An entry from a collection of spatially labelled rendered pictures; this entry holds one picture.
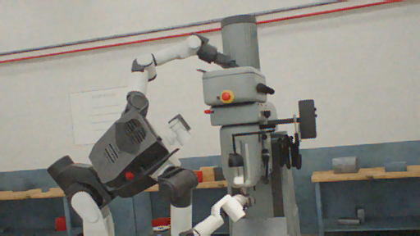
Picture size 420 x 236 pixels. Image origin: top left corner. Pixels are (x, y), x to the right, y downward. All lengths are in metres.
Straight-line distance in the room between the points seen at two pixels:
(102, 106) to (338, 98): 3.55
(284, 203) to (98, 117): 5.03
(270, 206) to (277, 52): 4.10
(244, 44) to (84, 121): 5.23
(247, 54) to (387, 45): 4.24
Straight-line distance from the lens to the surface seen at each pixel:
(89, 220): 1.99
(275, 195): 2.69
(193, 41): 2.28
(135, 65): 2.22
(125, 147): 1.83
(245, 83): 2.09
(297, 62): 6.53
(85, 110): 7.45
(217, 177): 6.17
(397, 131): 6.54
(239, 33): 2.51
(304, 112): 2.48
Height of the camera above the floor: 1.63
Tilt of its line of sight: 3 degrees down
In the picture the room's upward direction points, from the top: 5 degrees counter-clockwise
